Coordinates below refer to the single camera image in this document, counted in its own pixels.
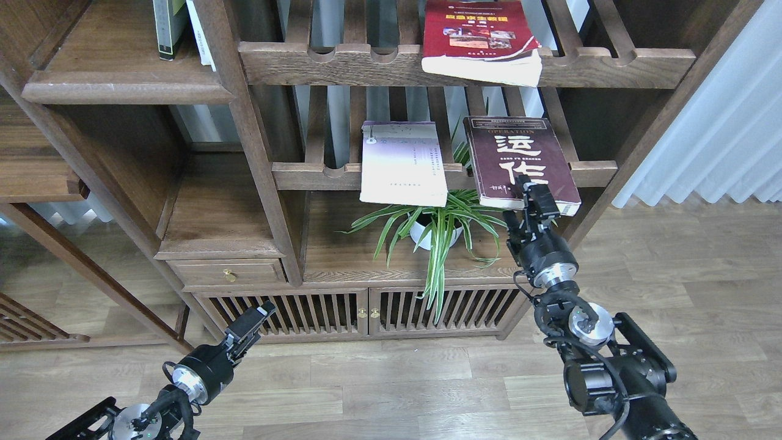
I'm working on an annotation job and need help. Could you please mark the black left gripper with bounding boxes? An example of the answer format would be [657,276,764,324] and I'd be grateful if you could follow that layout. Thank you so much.
[172,301,277,406]

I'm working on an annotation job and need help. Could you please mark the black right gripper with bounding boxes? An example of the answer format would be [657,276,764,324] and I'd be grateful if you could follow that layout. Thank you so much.
[503,175,578,288]

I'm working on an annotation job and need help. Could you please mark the maroon book white characters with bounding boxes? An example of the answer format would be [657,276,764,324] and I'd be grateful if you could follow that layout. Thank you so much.
[463,116,581,216]

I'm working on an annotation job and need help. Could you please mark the red paperback book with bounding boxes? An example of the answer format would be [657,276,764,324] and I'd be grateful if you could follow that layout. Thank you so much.
[422,1,543,87]

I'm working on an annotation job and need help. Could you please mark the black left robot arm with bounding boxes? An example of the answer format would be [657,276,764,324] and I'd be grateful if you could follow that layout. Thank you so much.
[49,301,276,439]

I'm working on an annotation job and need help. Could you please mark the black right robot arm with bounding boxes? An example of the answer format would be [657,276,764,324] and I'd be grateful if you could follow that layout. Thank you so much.
[503,174,695,439]

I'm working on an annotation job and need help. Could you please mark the brass drawer knob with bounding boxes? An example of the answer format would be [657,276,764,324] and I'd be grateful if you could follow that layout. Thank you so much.
[223,268,237,282]

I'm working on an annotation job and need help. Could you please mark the green spider plant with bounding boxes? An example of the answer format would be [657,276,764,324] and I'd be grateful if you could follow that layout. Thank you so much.
[340,98,561,323]

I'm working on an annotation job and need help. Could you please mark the white plant pot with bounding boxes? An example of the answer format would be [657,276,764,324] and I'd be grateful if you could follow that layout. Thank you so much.
[410,214,464,251]

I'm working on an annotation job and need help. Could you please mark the white lavender paperback book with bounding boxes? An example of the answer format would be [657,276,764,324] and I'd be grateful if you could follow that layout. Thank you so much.
[360,122,448,207]

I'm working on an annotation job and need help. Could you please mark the dark wooden bookshelf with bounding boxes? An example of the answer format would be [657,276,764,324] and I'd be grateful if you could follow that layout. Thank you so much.
[2,1,762,342]

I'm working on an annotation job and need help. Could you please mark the white pleated curtain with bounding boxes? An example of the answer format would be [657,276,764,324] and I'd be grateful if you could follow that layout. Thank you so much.
[612,1,781,208]

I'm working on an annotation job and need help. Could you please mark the wooden side rack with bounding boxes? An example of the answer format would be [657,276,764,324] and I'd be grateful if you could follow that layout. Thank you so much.
[1,293,90,351]

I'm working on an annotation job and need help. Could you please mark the white upright book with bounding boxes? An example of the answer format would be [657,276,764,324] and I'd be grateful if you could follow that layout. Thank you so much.
[185,0,217,72]

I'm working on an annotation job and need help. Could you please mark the green spine upright book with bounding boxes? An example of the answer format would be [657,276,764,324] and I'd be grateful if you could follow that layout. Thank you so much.
[153,0,190,61]

